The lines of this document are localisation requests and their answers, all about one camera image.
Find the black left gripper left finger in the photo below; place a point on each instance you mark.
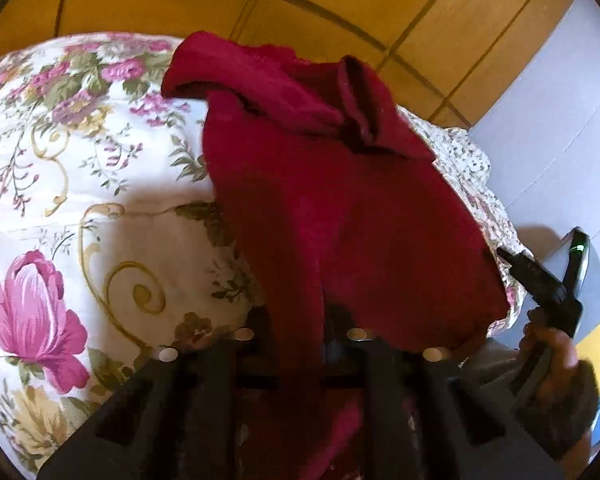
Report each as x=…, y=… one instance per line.
x=172, y=420

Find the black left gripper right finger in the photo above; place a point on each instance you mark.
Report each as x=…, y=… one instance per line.
x=404, y=416

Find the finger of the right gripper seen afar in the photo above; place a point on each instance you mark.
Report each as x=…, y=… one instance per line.
x=544, y=288

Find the dark red garment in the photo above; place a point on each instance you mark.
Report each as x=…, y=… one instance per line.
x=334, y=202

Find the right hand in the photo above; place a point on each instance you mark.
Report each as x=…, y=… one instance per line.
x=561, y=411

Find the floral bed cover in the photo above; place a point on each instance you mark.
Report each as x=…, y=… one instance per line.
x=113, y=246

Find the wooden wardrobe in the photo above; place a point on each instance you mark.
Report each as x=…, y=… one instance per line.
x=446, y=60

